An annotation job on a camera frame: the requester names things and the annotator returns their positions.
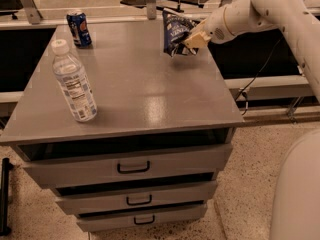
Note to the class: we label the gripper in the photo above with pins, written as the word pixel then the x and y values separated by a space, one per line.
pixel 215 28

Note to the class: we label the blue chip bag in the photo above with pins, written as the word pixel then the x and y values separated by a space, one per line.
pixel 176 29

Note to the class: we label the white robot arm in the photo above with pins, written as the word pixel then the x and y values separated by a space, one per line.
pixel 296 203

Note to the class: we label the blue pepsi can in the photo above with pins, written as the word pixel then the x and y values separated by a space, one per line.
pixel 77 23

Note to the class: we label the grey drawer cabinet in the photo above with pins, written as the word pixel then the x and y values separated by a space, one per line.
pixel 146 100

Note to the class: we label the clear plastic water bottle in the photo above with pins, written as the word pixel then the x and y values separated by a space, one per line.
pixel 74 83

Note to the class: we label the top grey drawer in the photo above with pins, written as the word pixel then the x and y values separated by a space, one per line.
pixel 98 169

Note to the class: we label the grey drawer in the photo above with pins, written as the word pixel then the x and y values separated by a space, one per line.
pixel 143 217
pixel 137 198
pixel 98 169

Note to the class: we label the bottom grey drawer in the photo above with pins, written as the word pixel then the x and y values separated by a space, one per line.
pixel 143 217

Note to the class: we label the middle grey drawer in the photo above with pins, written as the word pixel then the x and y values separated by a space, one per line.
pixel 137 198

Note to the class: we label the black bar at left edge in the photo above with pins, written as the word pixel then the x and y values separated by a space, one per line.
pixel 6 166

